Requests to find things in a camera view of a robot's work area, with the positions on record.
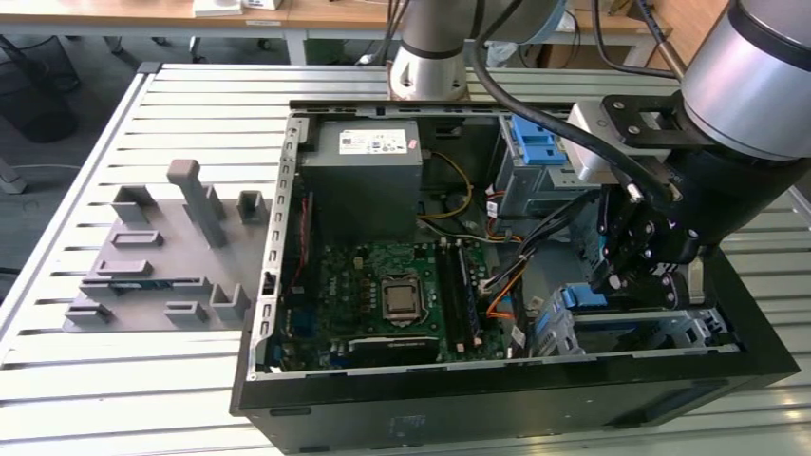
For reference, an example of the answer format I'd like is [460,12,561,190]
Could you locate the orange wires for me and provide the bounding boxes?
[485,289,516,320]

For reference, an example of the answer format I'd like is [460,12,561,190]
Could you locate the silver CPU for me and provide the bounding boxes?
[384,284,418,315]

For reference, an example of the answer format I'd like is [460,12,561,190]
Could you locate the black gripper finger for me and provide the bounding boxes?
[592,187,660,294]
[651,260,705,306]

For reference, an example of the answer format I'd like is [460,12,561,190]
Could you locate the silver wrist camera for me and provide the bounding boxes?
[565,102,635,186]

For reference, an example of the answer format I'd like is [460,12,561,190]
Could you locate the hard disk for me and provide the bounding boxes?
[560,282,611,313]

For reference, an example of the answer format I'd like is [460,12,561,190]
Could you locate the yellow wires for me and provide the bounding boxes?
[417,150,475,222]

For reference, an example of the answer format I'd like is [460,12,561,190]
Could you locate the wooden desk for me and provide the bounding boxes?
[284,0,672,72]
[0,0,298,66]

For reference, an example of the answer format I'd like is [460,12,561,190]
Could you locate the blue plastic drive latch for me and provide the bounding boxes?
[511,115,569,166]

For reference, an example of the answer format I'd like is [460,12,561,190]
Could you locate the black PC case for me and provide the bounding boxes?
[226,99,800,452]

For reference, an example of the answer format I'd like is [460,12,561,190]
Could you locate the black graphics card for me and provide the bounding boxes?
[344,334,440,368]

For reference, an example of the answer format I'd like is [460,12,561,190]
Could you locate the green RAM stick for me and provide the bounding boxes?
[110,280,176,292]

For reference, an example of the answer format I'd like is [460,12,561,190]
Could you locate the grey metal drive cage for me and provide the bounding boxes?
[493,113,609,219]

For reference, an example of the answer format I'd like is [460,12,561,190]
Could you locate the grey metal stand foot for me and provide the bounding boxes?
[0,159,28,195]

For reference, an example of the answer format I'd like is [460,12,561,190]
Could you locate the black mesh waste basket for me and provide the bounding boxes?
[0,32,81,143]

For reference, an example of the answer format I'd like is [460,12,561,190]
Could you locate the green motherboard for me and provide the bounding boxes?
[277,239,508,371]

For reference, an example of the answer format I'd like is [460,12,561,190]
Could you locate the red wire loom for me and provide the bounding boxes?
[481,187,528,246]

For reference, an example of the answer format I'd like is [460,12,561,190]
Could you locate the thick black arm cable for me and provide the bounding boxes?
[471,0,683,203]

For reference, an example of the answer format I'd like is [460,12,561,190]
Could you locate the grey power supply unit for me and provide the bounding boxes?
[296,118,424,243]

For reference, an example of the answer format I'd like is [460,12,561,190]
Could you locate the grey disk bay cage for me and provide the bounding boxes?
[535,284,740,357]

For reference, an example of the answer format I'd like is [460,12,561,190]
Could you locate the black cable bundle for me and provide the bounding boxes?
[484,189,603,298]

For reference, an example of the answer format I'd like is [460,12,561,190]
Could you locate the grey parts rack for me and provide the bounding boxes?
[60,159,277,333]

